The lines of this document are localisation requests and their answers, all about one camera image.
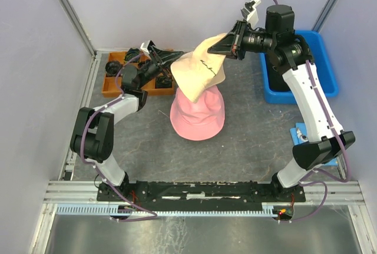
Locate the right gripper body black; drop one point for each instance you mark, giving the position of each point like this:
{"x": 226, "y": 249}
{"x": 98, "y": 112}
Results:
{"x": 253, "y": 41}

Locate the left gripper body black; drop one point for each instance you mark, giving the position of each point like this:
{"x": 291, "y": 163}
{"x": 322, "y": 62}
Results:
{"x": 152, "y": 70}

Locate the beige hat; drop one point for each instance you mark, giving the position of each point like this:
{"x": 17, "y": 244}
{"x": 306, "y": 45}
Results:
{"x": 199, "y": 70}

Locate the black cap with logo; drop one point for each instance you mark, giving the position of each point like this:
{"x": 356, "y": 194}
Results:
{"x": 276, "y": 81}

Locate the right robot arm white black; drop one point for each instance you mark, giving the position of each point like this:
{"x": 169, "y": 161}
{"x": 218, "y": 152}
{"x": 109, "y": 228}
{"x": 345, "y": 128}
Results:
{"x": 290, "y": 54}

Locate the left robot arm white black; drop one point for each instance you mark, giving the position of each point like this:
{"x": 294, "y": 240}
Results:
{"x": 93, "y": 134}

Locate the orange compartment tray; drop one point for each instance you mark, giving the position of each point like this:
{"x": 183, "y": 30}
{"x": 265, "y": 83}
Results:
{"x": 111, "y": 85}

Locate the rolled black belt top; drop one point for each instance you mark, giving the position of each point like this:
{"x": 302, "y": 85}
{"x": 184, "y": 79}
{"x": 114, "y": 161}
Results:
{"x": 133, "y": 55}

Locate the rolled black belt left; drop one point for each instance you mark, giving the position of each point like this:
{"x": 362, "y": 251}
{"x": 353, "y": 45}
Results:
{"x": 112, "y": 68}

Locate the blue plastic bin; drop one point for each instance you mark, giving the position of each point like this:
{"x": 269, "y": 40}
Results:
{"x": 324, "y": 68}

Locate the blue cloth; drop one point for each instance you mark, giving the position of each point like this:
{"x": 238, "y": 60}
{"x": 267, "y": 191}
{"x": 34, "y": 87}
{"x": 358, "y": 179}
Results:
{"x": 299, "y": 134}

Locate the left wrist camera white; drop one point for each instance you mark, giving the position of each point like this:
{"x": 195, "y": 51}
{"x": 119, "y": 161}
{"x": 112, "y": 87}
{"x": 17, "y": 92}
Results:
{"x": 147, "y": 47}

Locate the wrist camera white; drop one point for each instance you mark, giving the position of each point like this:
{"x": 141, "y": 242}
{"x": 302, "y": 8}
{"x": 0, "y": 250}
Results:
{"x": 147, "y": 47}
{"x": 249, "y": 12}

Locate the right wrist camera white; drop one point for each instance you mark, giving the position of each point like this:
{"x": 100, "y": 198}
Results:
{"x": 249, "y": 12}

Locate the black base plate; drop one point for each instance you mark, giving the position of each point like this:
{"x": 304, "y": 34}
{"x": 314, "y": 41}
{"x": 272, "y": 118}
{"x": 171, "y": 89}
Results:
{"x": 208, "y": 196}

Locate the light blue cable duct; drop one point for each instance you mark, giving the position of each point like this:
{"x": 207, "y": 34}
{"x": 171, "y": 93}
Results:
{"x": 115, "y": 210}

